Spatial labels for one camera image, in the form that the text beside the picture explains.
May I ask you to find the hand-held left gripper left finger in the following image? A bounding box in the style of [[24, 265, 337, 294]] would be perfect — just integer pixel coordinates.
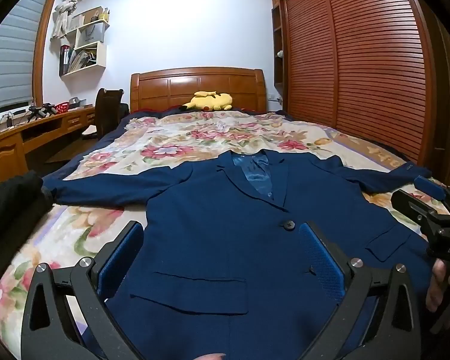
[[20, 220, 147, 360]]

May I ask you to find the navy blue suit jacket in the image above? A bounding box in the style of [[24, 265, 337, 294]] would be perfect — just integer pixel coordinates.
[[42, 149, 434, 360]]

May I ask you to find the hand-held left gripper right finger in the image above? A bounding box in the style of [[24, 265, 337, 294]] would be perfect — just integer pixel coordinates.
[[298, 221, 422, 360]]

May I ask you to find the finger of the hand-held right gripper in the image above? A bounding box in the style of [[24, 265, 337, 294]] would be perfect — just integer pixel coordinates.
[[391, 189, 450, 230], [413, 175, 450, 214]]

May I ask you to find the white paper bag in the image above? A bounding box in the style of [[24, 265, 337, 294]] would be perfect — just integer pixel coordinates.
[[77, 22, 106, 47]]

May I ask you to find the wooden slatted wardrobe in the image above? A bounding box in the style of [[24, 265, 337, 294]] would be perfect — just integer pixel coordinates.
[[269, 0, 450, 196]]

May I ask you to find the grey window blind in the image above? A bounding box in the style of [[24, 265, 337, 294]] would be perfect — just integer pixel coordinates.
[[0, 0, 57, 111]]

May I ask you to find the white hanging bundle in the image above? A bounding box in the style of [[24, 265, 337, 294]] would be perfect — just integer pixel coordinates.
[[49, 0, 91, 41]]

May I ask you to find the floral blanket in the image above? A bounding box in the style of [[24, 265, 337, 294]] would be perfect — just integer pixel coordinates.
[[0, 109, 449, 346]]

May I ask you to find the wooden bed headboard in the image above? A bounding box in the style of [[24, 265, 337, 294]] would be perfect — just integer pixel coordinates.
[[130, 67, 268, 114]]

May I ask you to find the row of books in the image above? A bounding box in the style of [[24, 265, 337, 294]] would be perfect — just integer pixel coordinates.
[[59, 44, 99, 76]]

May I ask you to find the wooden desk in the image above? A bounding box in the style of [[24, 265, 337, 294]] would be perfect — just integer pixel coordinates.
[[0, 104, 98, 186]]

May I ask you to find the dark wooden chair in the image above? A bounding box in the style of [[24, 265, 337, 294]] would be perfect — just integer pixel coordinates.
[[80, 88, 130, 140]]

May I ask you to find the white wall shelf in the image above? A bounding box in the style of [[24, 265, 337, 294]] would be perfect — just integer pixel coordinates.
[[59, 6, 111, 77]]

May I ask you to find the yellow plush toy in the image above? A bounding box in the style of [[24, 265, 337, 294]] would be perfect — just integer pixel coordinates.
[[179, 91, 234, 112]]

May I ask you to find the person's right hand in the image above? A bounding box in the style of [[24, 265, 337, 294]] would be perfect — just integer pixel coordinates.
[[425, 259, 450, 313]]

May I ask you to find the black folded cloth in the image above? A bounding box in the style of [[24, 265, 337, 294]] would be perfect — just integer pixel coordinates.
[[0, 170, 57, 308]]

